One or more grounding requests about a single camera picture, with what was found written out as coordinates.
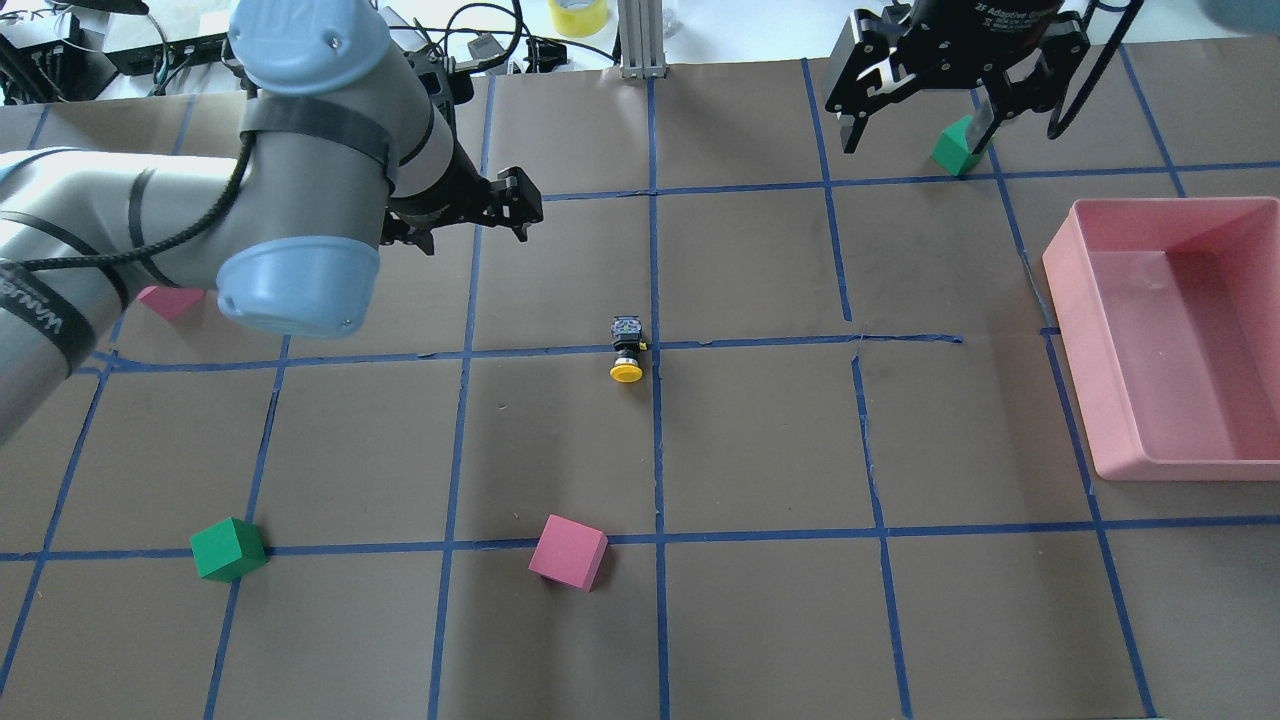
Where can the pink foam cube far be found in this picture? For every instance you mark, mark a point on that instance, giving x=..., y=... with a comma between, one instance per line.
x=170, y=303

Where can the pink plastic tray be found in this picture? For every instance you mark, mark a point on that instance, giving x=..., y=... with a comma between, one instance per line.
x=1169, y=314

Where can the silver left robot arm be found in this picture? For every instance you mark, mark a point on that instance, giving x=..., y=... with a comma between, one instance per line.
x=338, y=133

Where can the yellow tape roll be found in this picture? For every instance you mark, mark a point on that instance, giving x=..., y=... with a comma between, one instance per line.
x=578, y=18

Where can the aluminium frame post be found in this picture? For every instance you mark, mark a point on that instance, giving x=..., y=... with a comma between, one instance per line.
x=640, y=30

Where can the green foam cube centre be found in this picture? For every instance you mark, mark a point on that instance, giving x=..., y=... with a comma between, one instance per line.
x=227, y=550

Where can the green foam cube by tray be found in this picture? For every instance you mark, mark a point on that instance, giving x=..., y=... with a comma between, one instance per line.
x=958, y=149

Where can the pink foam cube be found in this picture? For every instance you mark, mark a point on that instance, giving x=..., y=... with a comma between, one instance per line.
x=170, y=303
x=569, y=553

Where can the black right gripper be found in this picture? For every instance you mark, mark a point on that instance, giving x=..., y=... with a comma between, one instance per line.
x=975, y=28

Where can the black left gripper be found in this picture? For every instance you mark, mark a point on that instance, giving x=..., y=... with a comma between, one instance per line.
x=447, y=192

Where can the pink foam cube centre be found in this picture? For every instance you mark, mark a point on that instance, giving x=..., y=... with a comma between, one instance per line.
x=569, y=553

